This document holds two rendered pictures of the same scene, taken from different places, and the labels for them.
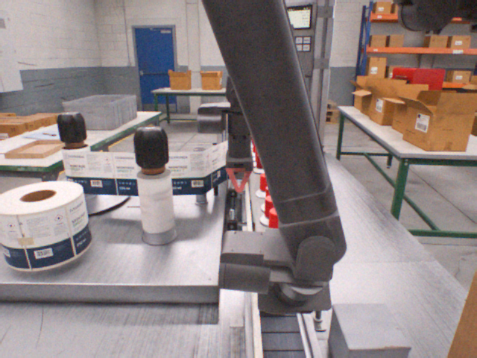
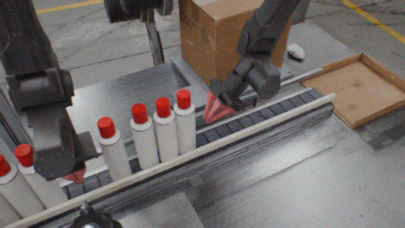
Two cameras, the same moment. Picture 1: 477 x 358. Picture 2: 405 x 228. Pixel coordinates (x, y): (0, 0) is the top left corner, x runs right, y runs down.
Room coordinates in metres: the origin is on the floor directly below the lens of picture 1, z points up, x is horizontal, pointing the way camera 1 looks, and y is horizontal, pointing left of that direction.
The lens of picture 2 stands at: (0.71, 0.43, 1.57)
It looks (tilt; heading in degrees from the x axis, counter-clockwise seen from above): 46 degrees down; 242
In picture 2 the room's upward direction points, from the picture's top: straight up
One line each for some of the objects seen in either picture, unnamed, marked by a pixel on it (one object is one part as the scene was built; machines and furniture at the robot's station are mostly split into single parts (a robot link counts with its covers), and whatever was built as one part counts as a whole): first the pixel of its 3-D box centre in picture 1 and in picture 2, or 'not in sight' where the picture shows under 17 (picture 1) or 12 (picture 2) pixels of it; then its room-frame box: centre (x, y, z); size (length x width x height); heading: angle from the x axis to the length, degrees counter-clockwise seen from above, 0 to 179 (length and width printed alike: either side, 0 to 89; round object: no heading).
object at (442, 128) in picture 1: (439, 118); not in sight; (2.15, -1.37, 0.97); 0.51 x 0.39 x 0.37; 89
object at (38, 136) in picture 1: (50, 135); not in sight; (2.34, 1.42, 0.81); 0.32 x 0.24 x 0.01; 70
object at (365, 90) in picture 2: not in sight; (357, 86); (-0.16, -0.07, 0.85); 0.30 x 0.26 x 0.04; 0
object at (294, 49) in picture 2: not in sight; (295, 50); (-0.11, -0.34, 0.85); 0.08 x 0.07 x 0.04; 63
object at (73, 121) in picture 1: (77, 155); not in sight; (1.01, 0.53, 1.04); 0.09 x 0.09 x 0.29
